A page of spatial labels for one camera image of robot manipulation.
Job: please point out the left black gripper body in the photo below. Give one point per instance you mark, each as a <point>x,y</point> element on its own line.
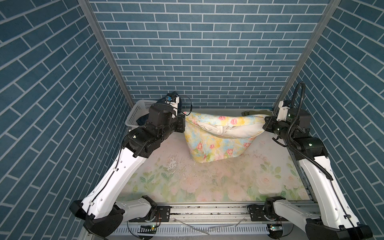
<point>176,125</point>

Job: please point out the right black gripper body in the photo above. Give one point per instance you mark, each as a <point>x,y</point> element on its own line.
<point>277,127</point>

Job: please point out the olive green skirt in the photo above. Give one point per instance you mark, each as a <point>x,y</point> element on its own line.
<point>257,112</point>

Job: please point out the floral pastel skirt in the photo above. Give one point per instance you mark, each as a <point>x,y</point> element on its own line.
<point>211,138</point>

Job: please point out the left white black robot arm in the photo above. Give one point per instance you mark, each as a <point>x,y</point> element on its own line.
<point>101,212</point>

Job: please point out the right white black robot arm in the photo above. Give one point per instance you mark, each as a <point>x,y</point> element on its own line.
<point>336,220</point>

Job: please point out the blue denim skirt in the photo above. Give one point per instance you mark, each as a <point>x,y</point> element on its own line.
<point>142,119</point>

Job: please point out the white plastic laundry basket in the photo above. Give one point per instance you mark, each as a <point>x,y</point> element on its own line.
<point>140,109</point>

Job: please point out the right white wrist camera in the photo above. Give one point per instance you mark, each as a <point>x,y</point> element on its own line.
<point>284,107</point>

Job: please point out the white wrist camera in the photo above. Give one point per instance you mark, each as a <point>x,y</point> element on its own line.
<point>284,107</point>
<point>173,99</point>

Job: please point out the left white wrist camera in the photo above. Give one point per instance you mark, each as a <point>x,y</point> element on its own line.
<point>173,99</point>

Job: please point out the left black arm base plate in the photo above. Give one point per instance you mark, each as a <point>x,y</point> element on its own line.
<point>158,214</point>

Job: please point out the right aluminium corner post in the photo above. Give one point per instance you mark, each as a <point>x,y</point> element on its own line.
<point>318,30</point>

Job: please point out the aluminium corner post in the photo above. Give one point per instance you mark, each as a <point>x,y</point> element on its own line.
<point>93,22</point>
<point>318,30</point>

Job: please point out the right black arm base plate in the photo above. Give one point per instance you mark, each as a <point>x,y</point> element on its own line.
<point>258,213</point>

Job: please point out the aluminium front mounting rail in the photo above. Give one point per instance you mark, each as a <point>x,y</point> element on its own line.
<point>207,220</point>

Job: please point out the left aluminium corner post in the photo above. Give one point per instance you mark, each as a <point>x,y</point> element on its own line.
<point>93,22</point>

